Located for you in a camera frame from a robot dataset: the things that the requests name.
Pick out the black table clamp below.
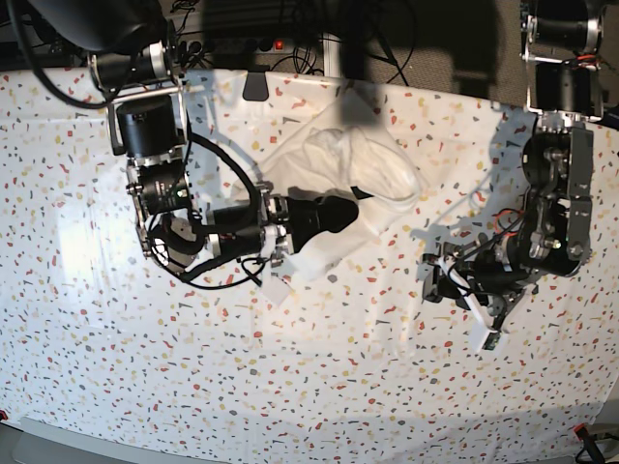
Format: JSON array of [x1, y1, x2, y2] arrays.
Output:
[[242, 65, 269, 102]]

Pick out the black cables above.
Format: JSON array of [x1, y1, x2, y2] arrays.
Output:
[[168, 0, 422, 88]]

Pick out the terrazzo patterned tablecloth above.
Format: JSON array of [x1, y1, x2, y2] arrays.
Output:
[[1, 72, 618, 463]]

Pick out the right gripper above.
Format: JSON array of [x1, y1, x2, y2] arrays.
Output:
[[206, 182, 359, 306]]

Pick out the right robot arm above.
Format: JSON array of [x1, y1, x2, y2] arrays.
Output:
[[7, 1, 359, 289]]

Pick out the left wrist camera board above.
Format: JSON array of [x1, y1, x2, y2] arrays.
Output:
[[482, 333, 501, 351]]

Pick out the red black corner clamp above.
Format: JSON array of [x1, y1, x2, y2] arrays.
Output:
[[574, 423, 605, 464]]

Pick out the grey metal post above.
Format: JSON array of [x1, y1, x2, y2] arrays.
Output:
[[320, 33, 342, 78]]

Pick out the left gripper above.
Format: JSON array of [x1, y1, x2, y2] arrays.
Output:
[[422, 236, 537, 353]]

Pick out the white printed T-shirt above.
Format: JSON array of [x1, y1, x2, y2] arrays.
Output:
[[251, 91, 425, 280]]

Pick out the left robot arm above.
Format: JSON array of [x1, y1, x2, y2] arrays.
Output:
[[423, 1, 609, 353]]

